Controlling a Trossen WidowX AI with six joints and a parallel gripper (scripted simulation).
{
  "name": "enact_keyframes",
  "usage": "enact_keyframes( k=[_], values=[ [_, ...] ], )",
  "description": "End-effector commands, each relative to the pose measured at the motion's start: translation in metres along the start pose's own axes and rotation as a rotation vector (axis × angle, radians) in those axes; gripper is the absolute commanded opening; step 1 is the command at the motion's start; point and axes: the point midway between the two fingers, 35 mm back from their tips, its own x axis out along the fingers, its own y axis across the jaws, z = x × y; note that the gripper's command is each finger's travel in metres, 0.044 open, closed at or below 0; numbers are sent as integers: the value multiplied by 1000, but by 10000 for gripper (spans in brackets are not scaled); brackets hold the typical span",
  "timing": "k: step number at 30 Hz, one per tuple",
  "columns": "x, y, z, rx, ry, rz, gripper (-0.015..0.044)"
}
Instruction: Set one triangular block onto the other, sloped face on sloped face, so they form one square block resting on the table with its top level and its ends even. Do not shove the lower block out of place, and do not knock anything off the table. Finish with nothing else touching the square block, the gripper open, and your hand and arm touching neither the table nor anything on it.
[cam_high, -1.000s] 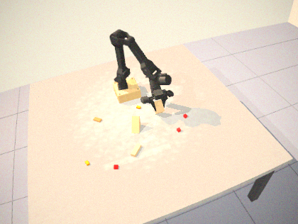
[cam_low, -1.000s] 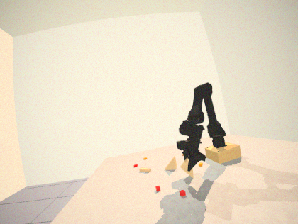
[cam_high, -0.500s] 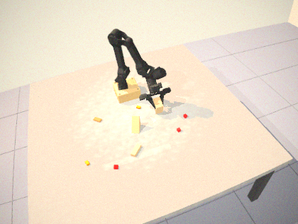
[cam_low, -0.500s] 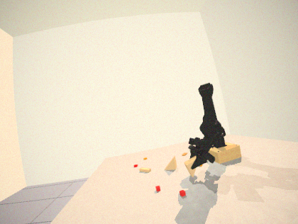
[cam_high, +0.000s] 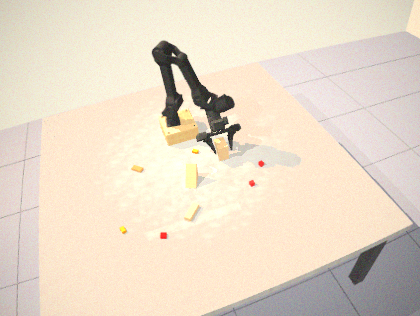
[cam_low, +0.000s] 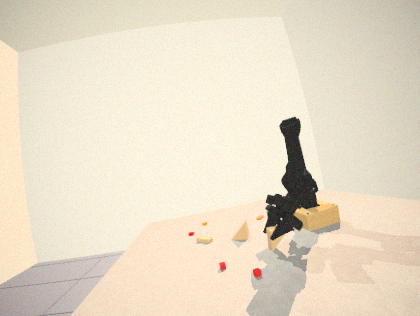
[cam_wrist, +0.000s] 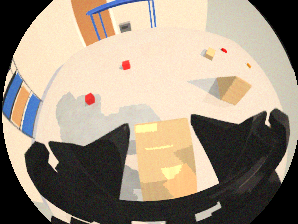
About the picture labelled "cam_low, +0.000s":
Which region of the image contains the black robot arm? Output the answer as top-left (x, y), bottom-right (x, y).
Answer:
top-left (266, 117), bottom-right (320, 211)

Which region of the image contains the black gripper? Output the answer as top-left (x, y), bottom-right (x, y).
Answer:
top-left (263, 194), bottom-right (303, 241)

